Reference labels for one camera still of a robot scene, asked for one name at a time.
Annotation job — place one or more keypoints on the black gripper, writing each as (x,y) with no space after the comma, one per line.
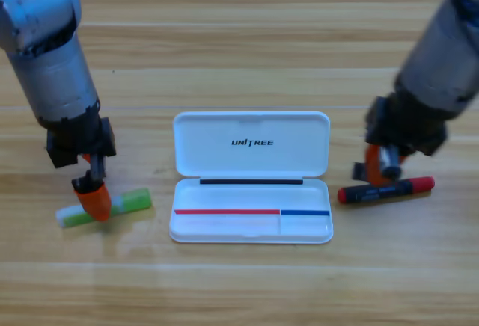
(82,137)
(404,128)

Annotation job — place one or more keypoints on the red and black marker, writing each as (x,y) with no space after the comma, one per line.
(419,185)

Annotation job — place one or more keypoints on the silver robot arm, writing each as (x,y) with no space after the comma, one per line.
(48,60)
(441,49)

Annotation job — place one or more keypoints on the white Unitree pencil case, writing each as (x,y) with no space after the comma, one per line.
(250,154)

